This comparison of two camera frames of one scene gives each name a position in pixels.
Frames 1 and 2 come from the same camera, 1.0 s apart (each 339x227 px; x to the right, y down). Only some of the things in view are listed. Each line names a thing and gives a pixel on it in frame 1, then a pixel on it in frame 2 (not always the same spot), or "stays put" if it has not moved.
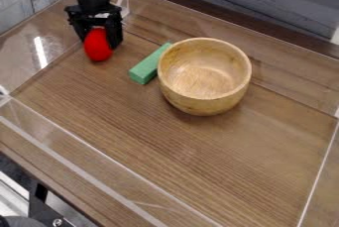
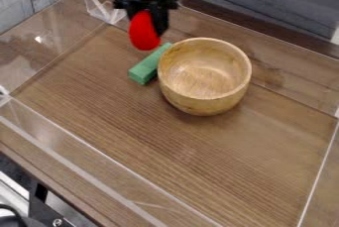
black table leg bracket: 41,210 stays put
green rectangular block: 145,71 stays put
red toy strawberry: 97,46 → 142,33
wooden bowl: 203,74 stays put
